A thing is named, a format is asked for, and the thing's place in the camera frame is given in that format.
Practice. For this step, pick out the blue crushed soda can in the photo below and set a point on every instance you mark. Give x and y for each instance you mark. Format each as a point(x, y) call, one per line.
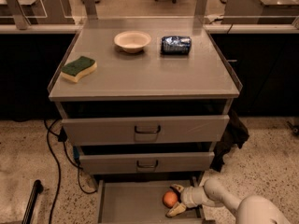
point(176, 44)

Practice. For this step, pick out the left grey desk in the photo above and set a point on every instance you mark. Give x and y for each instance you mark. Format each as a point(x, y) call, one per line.
point(39, 12)

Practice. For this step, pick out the grey desk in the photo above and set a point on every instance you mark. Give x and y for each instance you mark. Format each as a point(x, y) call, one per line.
point(260, 11)
point(39, 12)

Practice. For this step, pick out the grey bottom drawer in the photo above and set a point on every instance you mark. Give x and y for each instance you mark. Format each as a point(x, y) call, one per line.
point(141, 203)

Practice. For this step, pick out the clear acrylic barrier panel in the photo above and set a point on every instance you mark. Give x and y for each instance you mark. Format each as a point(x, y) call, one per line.
point(120, 8)

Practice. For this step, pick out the grey middle drawer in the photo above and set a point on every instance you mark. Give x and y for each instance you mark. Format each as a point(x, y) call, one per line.
point(146, 163)

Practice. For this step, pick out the green yellow sponge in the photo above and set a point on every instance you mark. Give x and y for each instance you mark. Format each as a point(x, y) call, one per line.
point(78, 69)

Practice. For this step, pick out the orange fruit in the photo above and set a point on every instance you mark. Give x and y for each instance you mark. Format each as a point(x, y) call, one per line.
point(170, 198)

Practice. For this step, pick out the black wheel at right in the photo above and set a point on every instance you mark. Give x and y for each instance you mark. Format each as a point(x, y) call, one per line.
point(294, 128)

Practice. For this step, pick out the right grey desk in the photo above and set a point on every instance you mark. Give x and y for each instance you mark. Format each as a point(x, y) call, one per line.
point(260, 11)

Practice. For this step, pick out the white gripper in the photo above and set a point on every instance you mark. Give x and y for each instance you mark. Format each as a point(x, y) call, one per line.
point(189, 196)

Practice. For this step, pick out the white paper bowl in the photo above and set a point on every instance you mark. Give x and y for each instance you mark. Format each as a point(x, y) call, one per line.
point(132, 41)

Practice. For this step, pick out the grey metal drawer cabinet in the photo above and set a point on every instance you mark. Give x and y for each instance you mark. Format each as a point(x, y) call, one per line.
point(146, 84)

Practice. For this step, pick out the grey top drawer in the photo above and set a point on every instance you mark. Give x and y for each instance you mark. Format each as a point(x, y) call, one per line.
point(145, 130)

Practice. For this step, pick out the black bar lower left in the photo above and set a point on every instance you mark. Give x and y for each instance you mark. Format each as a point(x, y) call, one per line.
point(36, 190)

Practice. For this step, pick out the dark cloth bag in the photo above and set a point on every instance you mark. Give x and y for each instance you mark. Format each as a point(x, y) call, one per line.
point(236, 133)

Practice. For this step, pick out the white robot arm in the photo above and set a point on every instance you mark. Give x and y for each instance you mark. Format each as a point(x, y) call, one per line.
point(253, 209)

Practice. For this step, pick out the grey drawer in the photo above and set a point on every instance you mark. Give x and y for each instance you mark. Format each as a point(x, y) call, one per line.
point(141, 203)
point(145, 130)
point(146, 163)

